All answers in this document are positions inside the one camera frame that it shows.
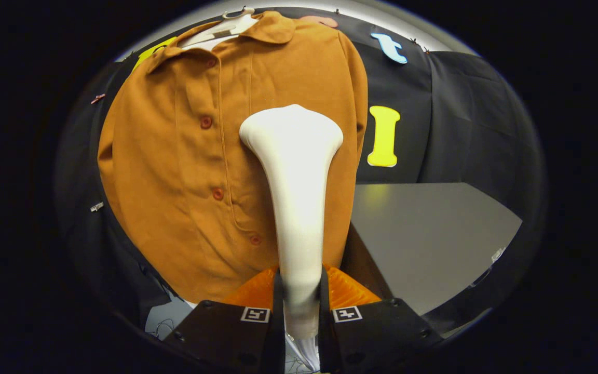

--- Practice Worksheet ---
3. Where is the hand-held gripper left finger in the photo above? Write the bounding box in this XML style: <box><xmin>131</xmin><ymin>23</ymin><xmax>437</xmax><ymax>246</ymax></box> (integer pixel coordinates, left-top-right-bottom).
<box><xmin>163</xmin><ymin>266</ymin><xmax>285</xmax><ymax>374</ymax></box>

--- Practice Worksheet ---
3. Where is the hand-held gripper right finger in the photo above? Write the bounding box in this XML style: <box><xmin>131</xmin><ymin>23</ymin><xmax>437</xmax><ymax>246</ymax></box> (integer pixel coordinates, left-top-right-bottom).
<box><xmin>320</xmin><ymin>265</ymin><xmax>442</xmax><ymax>374</ymax></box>

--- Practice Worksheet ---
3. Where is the white garment steamer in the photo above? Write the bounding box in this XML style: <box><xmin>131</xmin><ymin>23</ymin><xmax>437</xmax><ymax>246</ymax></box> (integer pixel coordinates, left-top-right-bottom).
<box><xmin>239</xmin><ymin>104</ymin><xmax>344</xmax><ymax>372</ymax></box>

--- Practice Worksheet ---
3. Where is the orange button-up shirt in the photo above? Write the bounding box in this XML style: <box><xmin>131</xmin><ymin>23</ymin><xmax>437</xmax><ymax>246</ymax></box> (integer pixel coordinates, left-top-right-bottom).
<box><xmin>98</xmin><ymin>10</ymin><xmax>369</xmax><ymax>304</ymax></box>

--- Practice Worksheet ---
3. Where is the grey cabinet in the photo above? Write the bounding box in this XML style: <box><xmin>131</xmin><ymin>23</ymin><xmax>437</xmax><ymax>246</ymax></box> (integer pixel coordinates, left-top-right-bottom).
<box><xmin>351</xmin><ymin>182</ymin><xmax>523</xmax><ymax>333</ymax></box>

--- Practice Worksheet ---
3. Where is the black backdrop cloth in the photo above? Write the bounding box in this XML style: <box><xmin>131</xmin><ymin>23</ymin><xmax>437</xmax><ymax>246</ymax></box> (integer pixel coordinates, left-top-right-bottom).
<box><xmin>55</xmin><ymin>5</ymin><xmax>546</xmax><ymax>333</ymax></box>

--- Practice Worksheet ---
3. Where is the row of black clips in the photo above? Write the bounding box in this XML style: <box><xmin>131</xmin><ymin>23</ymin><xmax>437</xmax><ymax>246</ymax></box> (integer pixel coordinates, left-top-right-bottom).
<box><xmin>330</xmin><ymin>8</ymin><xmax>430</xmax><ymax>55</ymax></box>

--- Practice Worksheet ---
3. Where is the white mannequin torso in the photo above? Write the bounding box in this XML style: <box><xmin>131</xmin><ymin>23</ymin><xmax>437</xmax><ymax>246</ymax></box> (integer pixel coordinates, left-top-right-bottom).
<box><xmin>182</xmin><ymin>6</ymin><xmax>261</xmax><ymax>51</ymax></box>

